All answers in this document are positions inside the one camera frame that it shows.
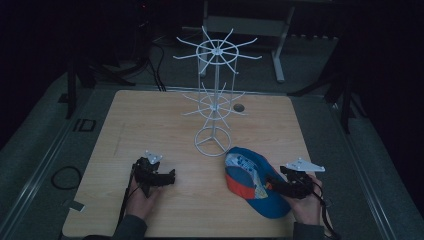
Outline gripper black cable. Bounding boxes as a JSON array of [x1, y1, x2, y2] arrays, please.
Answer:
[[308, 174, 342, 240], [116, 165, 143, 232]]

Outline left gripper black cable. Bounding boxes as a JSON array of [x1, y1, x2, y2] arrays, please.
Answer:
[[116, 165, 143, 232]]

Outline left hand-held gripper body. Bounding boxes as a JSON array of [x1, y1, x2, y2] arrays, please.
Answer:
[[131, 149, 164, 198]]

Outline black metal stand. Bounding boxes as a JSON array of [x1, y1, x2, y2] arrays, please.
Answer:
[[59, 54, 137, 120], [288, 71, 369, 135]]

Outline white wire hanging rack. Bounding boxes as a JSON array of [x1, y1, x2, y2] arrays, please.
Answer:
[[172, 25, 263, 158]]

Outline blue and orange cap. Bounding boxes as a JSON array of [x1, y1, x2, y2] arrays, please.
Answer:
[[224, 146, 293, 220]]

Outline person's left hand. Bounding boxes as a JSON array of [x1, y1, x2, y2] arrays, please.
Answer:
[[125, 175, 165, 222]]

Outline white metal desk frame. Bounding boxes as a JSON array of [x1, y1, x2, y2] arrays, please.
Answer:
[[199, 0, 298, 84]]

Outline grey tape piece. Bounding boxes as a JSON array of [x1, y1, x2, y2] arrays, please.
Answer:
[[62, 198, 86, 213]]

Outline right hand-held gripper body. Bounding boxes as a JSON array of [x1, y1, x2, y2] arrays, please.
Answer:
[[279, 157, 326, 200]]

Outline black hanging cables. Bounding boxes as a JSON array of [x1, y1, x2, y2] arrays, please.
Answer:
[[141, 19, 168, 93]]

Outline person's right hand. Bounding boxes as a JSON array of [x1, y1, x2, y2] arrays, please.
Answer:
[[285, 174, 325, 227]]

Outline coiled black cable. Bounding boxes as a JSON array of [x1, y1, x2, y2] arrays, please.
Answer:
[[50, 165, 83, 191]]

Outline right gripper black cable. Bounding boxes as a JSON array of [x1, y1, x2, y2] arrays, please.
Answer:
[[308, 174, 342, 240]]

